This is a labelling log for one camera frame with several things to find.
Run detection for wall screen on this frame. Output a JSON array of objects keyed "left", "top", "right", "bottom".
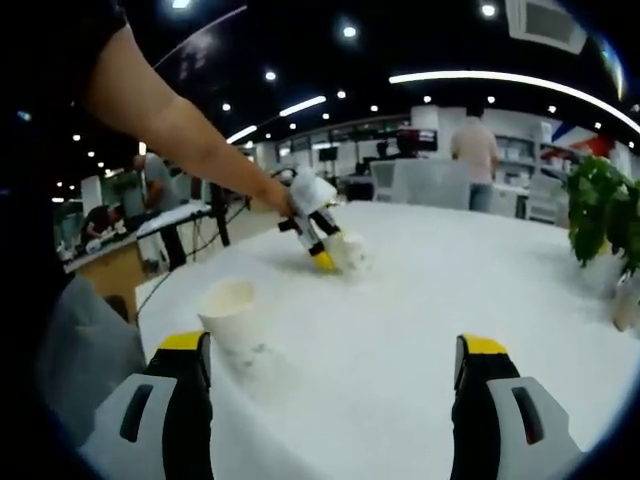
[{"left": 397, "top": 127, "right": 440, "bottom": 151}]

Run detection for brown wooden desk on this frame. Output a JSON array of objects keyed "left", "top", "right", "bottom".
[{"left": 63, "top": 203, "right": 212, "bottom": 322}]

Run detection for long curved light strip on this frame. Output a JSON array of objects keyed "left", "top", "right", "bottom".
[{"left": 388, "top": 70, "right": 640, "bottom": 137}]

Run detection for ceiling air conditioner vent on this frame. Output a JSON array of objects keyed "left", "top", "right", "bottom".
[{"left": 504, "top": 0, "right": 588, "bottom": 56}]

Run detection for white desktop machine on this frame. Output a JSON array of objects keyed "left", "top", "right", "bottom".
[{"left": 369, "top": 159, "right": 402, "bottom": 202}]

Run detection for grey mesh office chair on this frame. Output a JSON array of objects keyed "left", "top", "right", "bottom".
[{"left": 39, "top": 276, "right": 150, "bottom": 447}]

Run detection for pile of paper cups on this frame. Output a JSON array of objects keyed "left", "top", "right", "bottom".
[{"left": 323, "top": 232, "right": 375, "bottom": 277}]

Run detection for white wall shelves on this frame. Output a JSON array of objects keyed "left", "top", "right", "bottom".
[{"left": 494, "top": 134, "right": 545, "bottom": 187}]

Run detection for white paper cup green print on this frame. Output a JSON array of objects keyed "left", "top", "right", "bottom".
[{"left": 196, "top": 278, "right": 282, "bottom": 375}]

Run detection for small glass jar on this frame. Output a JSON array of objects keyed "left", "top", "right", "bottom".
[{"left": 613, "top": 273, "right": 640, "bottom": 334}]

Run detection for white table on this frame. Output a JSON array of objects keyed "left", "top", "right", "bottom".
[{"left": 134, "top": 199, "right": 640, "bottom": 480}]

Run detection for black floor stand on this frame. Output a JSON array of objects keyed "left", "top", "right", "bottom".
[{"left": 208, "top": 181, "right": 232, "bottom": 248}]

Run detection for grey desk partition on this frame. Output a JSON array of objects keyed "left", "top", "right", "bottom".
[{"left": 399, "top": 159, "right": 472, "bottom": 210}]

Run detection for red blue wall graphic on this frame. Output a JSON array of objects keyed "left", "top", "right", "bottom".
[{"left": 551, "top": 119, "right": 615, "bottom": 157}]

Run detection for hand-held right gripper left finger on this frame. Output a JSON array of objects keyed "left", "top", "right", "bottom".
[{"left": 78, "top": 329, "right": 216, "bottom": 480}]

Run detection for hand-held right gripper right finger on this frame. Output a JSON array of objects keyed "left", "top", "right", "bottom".
[{"left": 448, "top": 333, "right": 585, "bottom": 480}]

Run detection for potted green plant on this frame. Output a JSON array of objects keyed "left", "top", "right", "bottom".
[{"left": 566, "top": 153, "right": 640, "bottom": 281}]

